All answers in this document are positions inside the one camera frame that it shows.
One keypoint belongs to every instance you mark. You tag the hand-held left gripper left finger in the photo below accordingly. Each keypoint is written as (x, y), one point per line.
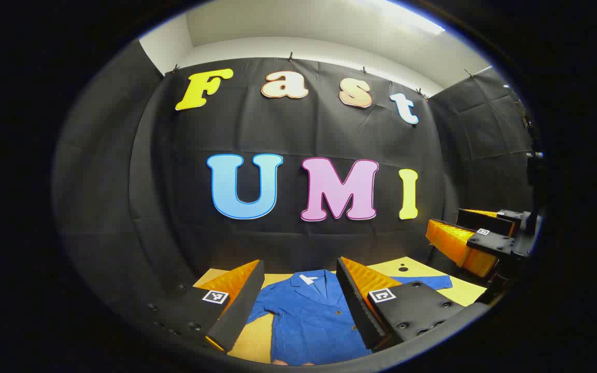
(239, 311)

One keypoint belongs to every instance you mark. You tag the blue button shirt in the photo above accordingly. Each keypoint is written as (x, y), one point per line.
(309, 321)

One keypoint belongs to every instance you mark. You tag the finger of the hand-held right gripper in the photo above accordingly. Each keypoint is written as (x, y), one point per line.
(493, 242)
(485, 218)

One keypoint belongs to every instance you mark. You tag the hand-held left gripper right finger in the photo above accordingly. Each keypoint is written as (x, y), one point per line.
(358, 305)

